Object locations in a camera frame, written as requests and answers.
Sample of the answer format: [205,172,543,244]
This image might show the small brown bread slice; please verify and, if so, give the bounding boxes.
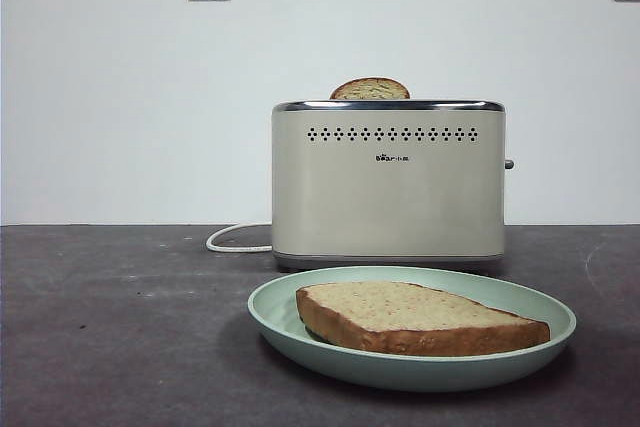
[328,77,412,100]

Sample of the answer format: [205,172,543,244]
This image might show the cream toaster with chrome top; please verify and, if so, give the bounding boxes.
[271,99,506,273]

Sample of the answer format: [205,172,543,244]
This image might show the large brown bread slice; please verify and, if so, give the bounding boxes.
[295,280,552,357]

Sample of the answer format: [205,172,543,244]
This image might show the pale green round plate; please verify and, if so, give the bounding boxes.
[246,265,578,393]

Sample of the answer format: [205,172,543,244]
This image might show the white toaster power cord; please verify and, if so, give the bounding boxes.
[206,223,274,254]

